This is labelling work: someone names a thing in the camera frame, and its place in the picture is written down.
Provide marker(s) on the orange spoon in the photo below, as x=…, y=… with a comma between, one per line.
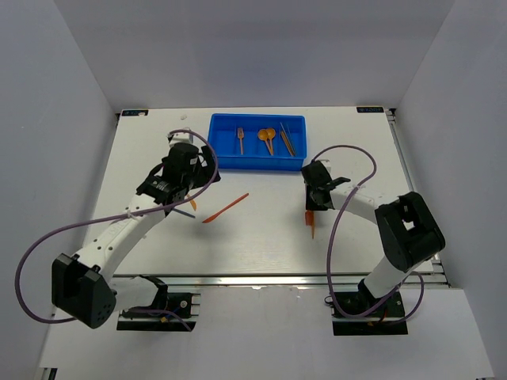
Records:
x=263, y=135
x=271, y=135

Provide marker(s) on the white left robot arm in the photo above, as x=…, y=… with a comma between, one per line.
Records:
x=83, y=286

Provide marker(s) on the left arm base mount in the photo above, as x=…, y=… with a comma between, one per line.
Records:
x=146, y=303

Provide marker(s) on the red-orange plastic knife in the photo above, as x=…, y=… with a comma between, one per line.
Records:
x=226, y=208

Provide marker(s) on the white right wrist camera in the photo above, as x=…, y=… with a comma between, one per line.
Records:
x=326, y=164

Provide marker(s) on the red-orange fork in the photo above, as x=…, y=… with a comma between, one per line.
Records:
x=309, y=218

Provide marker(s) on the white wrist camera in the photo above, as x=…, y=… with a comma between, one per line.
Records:
x=326, y=164
x=175, y=138

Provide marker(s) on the blue divided plastic bin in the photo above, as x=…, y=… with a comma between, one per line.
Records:
x=222, y=136

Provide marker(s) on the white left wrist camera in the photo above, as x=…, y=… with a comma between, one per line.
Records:
x=175, y=138

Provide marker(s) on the right table label sticker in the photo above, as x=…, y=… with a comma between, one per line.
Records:
x=369, y=109

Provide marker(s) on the grey-blue chopstick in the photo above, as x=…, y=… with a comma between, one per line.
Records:
x=290, y=140
x=286, y=139

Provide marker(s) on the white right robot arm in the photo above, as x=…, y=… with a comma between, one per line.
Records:
x=408, y=232

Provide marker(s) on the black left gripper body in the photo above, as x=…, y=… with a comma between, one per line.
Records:
x=188, y=184

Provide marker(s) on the table label sticker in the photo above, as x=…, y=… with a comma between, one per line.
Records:
x=369, y=109
x=134, y=112

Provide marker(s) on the orange plastic knife left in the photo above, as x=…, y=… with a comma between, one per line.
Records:
x=192, y=202

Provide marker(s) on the orange fork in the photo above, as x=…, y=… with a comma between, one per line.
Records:
x=312, y=227
x=240, y=135

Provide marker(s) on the left table label sticker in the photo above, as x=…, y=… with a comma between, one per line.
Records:
x=134, y=112

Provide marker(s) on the blue chopstick left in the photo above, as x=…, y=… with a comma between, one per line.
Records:
x=186, y=214

